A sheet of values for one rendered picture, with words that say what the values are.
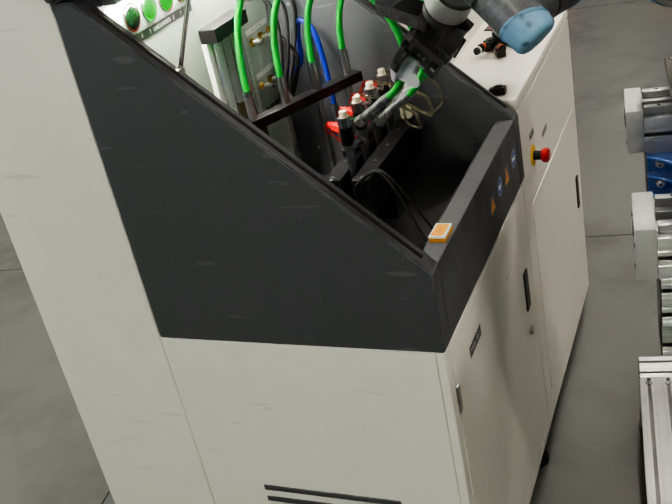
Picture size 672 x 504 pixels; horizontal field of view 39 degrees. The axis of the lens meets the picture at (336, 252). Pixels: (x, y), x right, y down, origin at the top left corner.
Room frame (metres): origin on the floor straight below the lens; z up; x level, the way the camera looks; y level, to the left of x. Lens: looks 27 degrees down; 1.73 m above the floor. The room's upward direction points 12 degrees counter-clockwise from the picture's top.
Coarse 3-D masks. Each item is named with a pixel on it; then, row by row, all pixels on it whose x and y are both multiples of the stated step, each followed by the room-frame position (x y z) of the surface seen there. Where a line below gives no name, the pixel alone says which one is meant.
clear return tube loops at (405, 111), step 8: (432, 80) 1.98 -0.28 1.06; (440, 88) 1.97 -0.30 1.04; (368, 96) 1.88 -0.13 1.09; (376, 96) 1.88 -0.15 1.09; (424, 96) 1.92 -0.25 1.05; (440, 96) 1.98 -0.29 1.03; (408, 104) 2.00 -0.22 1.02; (440, 104) 1.99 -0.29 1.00; (400, 112) 2.02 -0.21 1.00; (408, 112) 2.01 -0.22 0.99; (416, 112) 1.85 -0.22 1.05; (424, 112) 1.96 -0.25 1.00; (432, 112) 1.92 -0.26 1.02; (416, 128) 1.87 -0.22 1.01
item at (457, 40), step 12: (432, 24) 1.52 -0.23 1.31; (444, 24) 1.51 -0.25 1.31; (468, 24) 1.53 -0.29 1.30; (408, 36) 1.57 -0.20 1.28; (420, 36) 1.56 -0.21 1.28; (432, 36) 1.56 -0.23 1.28; (444, 36) 1.53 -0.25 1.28; (456, 36) 1.52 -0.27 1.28; (408, 48) 1.58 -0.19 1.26; (420, 48) 1.56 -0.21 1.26; (432, 48) 1.55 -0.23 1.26; (444, 48) 1.54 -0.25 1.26; (456, 48) 1.55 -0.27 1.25; (420, 60) 1.58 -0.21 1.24; (432, 60) 1.58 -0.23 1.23; (444, 60) 1.54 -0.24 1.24; (432, 72) 1.56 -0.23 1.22
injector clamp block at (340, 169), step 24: (408, 120) 2.00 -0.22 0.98; (384, 144) 1.89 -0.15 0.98; (408, 144) 1.94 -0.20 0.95; (336, 168) 1.81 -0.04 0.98; (360, 168) 1.85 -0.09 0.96; (384, 168) 1.80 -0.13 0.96; (360, 192) 1.73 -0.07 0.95; (384, 192) 1.78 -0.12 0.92; (408, 192) 1.90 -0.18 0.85; (384, 216) 1.84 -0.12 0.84
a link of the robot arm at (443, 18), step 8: (432, 0) 1.50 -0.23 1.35; (432, 8) 1.51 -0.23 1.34; (440, 8) 1.49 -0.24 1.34; (448, 8) 1.48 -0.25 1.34; (432, 16) 1.51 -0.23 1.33; (440, 16) 1.50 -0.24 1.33; (448, 16) 1.49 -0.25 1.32; (456, 16) 1.49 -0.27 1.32; (464, 16) 1.50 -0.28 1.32; (448, 24) 1.50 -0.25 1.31; (456, 24) 1.51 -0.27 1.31
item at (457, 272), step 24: (504, 120) 1.95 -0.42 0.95; (504, 144) 1.85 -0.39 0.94; (480, 168) 1.73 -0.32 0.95; (504, 168) 1.83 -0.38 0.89; (456, 192) 1.64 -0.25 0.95; (480, 192) 1.66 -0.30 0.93; (504, 192) 1.81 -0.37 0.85; (456, 216) 1.54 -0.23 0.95; (480, 216) 1.64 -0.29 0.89; (504, 216) 1.79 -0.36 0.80; (456, 240) 1.49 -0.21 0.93; (480, 240) 1.62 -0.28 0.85; (456, 264) 1.47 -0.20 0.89; (480, 264) 1.60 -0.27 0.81; (456, 288) 1.46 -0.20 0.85; (456, 312) 1.44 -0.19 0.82
